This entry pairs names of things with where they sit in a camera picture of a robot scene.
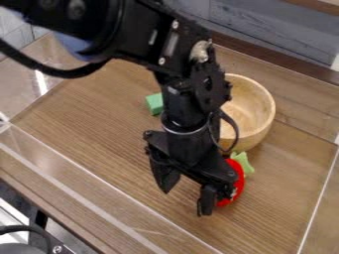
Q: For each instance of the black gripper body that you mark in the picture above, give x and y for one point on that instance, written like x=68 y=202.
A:
x=200 y=161

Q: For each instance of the wooden bowl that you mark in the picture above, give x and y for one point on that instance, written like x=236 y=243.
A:
x=250 y=109

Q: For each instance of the green foam block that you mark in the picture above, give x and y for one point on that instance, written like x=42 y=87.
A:
x=153 y=102

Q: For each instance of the red felt strawberry toy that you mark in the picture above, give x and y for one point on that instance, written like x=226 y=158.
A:
x=238 y=162

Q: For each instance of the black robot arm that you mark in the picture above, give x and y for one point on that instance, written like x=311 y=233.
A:
x=146 y=33

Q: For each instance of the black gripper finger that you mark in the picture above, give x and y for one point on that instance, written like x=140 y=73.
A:
x=206 y=200
x=164 y=169

